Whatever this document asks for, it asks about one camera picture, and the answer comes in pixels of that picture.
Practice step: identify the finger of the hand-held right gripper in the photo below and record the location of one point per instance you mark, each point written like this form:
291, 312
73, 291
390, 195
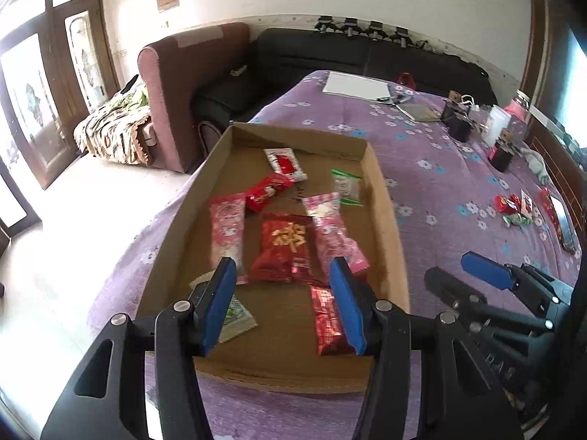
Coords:
486, 268
458, 295

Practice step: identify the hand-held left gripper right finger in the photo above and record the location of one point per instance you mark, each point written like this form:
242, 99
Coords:
348, 307

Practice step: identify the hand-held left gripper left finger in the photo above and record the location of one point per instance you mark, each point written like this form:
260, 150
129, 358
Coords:
215, 311

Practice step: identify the green and white snack packet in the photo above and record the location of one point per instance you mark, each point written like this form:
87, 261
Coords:
236, 318

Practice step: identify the dark red gold-print packet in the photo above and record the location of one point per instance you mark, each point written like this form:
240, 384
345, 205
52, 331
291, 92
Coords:
282, 247
325, 321

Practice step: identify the pink cartoon snack packet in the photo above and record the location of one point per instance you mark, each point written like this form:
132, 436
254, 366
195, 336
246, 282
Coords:
332, 233
227, 233

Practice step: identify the clear green-edged snack packet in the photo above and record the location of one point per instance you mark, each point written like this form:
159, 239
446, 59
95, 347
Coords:
347, 188

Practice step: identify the red doll-print snack packet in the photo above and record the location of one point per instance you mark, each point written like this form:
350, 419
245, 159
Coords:
266, 190

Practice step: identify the brown cardboard box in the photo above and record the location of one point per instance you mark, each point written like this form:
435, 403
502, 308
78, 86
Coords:
238, 156

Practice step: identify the white and red snack packet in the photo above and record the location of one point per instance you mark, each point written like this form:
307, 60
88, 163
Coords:
284, 162

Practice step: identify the green wrapped candy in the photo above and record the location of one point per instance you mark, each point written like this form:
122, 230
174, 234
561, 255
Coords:
516, 221

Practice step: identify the bright red snack packet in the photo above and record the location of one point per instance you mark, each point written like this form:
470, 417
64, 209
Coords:
501, 204

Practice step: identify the slim white red-print packet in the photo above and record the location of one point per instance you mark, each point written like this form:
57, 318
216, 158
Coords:
527, 202

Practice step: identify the red foil packet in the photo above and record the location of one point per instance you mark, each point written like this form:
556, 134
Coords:
548, 206

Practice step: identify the dark smartphone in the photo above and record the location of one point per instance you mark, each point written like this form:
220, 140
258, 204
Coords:
566, 229

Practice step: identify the black cylinder with wooden top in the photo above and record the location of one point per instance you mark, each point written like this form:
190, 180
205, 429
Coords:
501, 156
458, 123

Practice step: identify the white cloth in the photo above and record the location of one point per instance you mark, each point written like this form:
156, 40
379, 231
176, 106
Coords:
536, 165

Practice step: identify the brown wooden headboard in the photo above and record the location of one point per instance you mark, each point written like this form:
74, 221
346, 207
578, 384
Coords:
555, 160

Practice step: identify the white cup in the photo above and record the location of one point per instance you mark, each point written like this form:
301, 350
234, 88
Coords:
497, 123

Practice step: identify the pink thermos bottle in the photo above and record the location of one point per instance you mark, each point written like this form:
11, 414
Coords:
518, 114

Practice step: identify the black pen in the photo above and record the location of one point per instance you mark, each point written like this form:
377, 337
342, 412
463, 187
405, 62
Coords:
394, 99

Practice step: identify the red bag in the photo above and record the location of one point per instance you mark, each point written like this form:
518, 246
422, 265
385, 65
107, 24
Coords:
406, 81

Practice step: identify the patterned blanket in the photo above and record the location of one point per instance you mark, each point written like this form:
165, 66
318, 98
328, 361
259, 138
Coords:
114, 128

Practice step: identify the white paper sheet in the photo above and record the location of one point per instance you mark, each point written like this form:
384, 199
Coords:
355, 86

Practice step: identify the brown armchair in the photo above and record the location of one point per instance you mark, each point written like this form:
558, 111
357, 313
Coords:
183, 82

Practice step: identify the black gripper on ledge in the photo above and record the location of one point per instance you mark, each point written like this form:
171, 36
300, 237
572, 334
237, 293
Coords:
352, 26
402, 35
377, 30
325, 23

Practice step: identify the black sofa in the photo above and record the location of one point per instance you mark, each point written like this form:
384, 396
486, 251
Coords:
298, 59

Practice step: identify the wooden glass door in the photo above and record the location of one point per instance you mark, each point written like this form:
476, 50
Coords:
55, 101

